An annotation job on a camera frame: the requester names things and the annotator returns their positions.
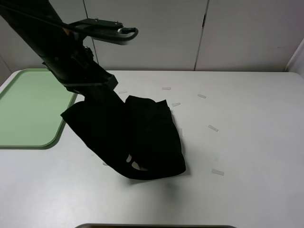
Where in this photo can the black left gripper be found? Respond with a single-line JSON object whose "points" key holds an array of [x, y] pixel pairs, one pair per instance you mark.
{"points": [[87, 79]]}

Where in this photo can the black short sleeve t-shirt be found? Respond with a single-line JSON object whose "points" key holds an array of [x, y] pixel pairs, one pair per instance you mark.
{"points": [[136, 137]]}

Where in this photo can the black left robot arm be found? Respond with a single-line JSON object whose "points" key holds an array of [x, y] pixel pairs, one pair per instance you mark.
{"points": [[62, 52]]}

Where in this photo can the light green plastic tray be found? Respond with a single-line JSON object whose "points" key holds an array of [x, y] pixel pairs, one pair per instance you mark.
{"points": [[31, 105]]}

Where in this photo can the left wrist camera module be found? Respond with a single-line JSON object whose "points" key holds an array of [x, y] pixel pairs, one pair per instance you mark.
{"points": [[106, 31]]}

